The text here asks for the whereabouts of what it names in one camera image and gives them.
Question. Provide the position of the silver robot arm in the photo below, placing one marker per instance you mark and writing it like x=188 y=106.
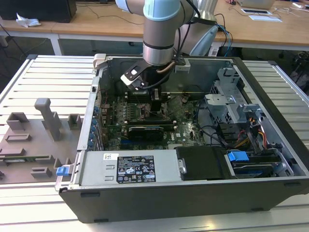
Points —
x=158 y=36

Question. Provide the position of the CPU socket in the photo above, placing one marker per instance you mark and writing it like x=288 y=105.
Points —
x=142 y=113

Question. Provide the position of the black graphics card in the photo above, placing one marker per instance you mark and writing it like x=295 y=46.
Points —
x=144 y=133

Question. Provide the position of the green motherboard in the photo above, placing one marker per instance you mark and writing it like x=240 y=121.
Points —
x=186 y=135

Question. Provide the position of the wooden desk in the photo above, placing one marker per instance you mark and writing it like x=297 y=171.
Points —
x=96 y=26

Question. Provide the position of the metal drive cage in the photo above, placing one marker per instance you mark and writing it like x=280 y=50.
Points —
x=217 y=104

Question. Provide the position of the black drive shroud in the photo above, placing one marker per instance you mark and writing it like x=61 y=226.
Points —
x=202 y=162

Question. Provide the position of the silver power supply unit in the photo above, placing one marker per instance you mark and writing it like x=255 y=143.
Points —
x=96 y=169

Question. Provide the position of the blue disk carrier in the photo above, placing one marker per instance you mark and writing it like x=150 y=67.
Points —
x=237 y=156

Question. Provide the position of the grey parts rack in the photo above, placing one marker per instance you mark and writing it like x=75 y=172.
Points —
x=48 y=142

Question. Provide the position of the white paper sheet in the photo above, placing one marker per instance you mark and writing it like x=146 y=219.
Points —
x=265 y=18

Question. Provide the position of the black open PC case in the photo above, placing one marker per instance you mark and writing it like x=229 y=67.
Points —
x=169 y=203

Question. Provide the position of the black box on desk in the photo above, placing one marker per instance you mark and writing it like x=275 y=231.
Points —
x=36 y=9

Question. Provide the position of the blue case latch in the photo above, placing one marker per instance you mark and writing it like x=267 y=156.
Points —
x=61 y=171

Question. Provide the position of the crumpled white paper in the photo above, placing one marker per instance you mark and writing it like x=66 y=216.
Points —
x=26 y=21

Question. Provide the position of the hard disk drive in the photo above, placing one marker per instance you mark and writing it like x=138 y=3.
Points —
x=251 y=169

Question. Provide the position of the green RAM stick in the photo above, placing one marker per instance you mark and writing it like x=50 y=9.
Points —
x=29 y=158

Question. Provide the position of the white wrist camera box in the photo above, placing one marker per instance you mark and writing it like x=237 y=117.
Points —
x=132 y=72

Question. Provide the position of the silver wrist camera block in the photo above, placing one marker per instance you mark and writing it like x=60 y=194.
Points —
x=182 y=65

